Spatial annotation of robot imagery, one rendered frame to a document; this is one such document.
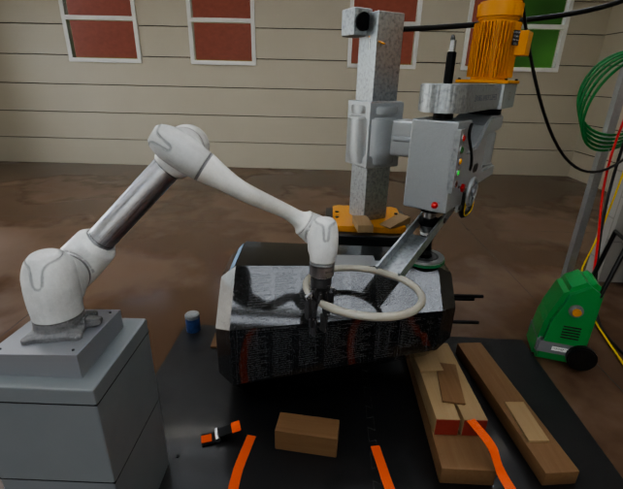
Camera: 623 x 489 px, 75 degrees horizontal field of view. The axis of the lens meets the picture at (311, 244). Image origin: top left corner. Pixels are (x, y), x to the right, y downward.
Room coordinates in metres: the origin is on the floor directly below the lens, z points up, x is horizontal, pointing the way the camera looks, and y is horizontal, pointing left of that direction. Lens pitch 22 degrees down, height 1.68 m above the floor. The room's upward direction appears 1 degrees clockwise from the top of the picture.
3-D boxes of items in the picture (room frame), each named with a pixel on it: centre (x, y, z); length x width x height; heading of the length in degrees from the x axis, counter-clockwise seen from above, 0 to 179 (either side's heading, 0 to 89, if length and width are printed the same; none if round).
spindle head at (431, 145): (2.02, -0.64, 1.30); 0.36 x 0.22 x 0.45; 144
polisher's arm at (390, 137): (2.67, -0.57, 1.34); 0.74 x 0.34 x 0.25; 65
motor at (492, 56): (2.48, -1.00, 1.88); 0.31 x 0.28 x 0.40; 54
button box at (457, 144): (1.83, -0.65, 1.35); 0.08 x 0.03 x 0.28; 144
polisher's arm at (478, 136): (2.26, -0.84, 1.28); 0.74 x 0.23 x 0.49; 144
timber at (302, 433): (1.47, 0.00, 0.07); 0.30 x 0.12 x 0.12; 82
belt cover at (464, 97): (2.24, -0.80, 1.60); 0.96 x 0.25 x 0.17; 144
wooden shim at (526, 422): (1.56, -1.10, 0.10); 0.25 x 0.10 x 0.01; 1
